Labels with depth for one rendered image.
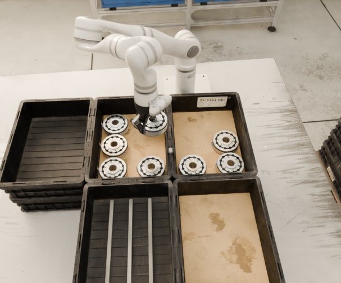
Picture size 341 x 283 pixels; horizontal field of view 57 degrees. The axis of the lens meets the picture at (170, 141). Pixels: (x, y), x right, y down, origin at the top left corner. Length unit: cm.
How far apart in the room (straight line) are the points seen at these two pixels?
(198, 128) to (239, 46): 190
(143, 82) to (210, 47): 221
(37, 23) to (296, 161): 287
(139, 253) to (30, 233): 46
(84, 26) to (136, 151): 50
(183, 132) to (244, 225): 45
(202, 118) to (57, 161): 62
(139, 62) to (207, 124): 59
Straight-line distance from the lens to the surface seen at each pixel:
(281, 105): 169
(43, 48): 328
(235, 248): 112
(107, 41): 99
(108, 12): 304
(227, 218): 115
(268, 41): 328
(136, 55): 86
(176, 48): 128
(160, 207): 116
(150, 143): 129
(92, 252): 113
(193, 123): 136
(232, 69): 182
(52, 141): 139
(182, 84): 145
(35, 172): 133
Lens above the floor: 188
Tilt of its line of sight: 54 degrees down
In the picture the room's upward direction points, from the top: straight up
